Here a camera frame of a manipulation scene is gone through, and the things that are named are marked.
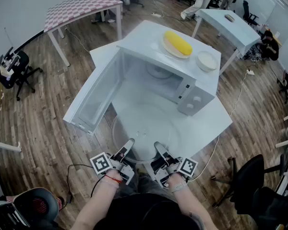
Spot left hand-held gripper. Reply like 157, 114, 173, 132
90, 138, 135, 185

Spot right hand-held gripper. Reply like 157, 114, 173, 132
150, 141, 199, 189

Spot clear glass turntable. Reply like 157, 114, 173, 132
111, 103, 180, 164

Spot person's left forearm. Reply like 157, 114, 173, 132
71, 170, 123, 230

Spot person's right forearm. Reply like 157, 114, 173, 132
168, 173, 219, 230

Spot person's grey trousers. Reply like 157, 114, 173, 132
115, 166, 180, 201

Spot beige watch band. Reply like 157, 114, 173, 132
170, 182, 189, 194

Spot person's black shirt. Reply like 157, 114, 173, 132
93, 193, 207, 230

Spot beige oval plate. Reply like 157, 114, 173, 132
160, 32, 192, 59

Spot white round bowl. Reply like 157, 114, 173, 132
196, 50, 218, 72

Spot yellow corn cob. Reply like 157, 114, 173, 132
164, 31, 193, 56

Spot white microwave oven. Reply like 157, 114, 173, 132
63, 20, 222, 136

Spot grey stool with red centre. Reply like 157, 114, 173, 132
13, 187, 60, 227

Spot black grey machine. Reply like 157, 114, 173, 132
0, 195, 31, 230

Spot long white table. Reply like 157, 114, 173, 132
192, 8, 262, 76

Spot white grey device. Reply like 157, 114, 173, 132
0, 54, 21, 78

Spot pink checkered table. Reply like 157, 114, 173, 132
43, 0, 123, 67

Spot red string bracelet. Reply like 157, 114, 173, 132
104, 174, 122, 184

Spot black floor cable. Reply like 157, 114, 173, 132
66, 164, 105, 204

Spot white power cable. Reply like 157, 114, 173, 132
188, 74, 250, 182

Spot white table frame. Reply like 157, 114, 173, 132
0, 138, 22, 167
275, 106, 288, 196

